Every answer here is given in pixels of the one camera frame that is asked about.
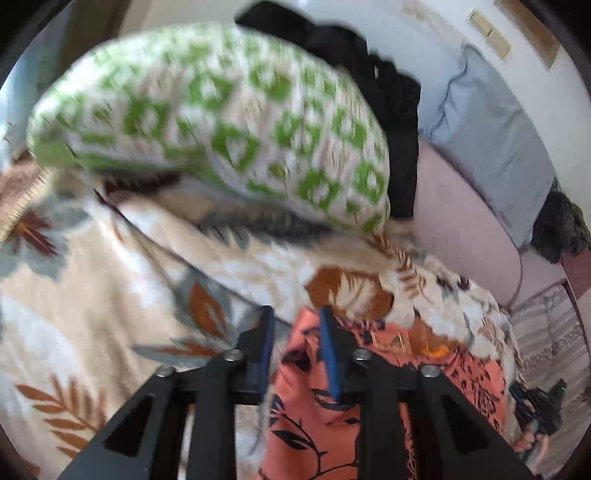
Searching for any orange floral garment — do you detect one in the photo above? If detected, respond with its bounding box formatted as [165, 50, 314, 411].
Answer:
[256, 309, 507, 479]

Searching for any right hand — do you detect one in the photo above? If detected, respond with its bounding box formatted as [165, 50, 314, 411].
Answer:
[512, 424, 550, 463]

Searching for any grey striped cloth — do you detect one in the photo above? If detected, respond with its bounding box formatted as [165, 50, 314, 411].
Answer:
[510, 285, 590, 479]

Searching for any beige leaf-print plush blanket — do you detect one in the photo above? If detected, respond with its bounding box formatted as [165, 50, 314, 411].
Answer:
[1, 162, 518, 479]

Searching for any dark fuzzy cloth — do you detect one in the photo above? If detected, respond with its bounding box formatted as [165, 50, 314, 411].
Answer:
[531, 190, 590, 264]

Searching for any pink bed sheet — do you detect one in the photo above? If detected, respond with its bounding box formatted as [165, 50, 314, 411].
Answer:
[412, 141, 590, 309]

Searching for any green white checkered pillow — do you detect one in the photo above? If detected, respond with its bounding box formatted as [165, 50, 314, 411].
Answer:
[27, 23, 391, 234]

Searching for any grey blue pillow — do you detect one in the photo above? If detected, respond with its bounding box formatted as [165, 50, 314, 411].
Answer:
[422, 45, 556, 248]

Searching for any black cloth on pillow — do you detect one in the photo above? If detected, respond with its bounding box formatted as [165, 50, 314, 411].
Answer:
[235, 1, 421, 219]

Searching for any beige wall switch plate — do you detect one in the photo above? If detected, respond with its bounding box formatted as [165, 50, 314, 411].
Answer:
[467, 9, 511, 60]

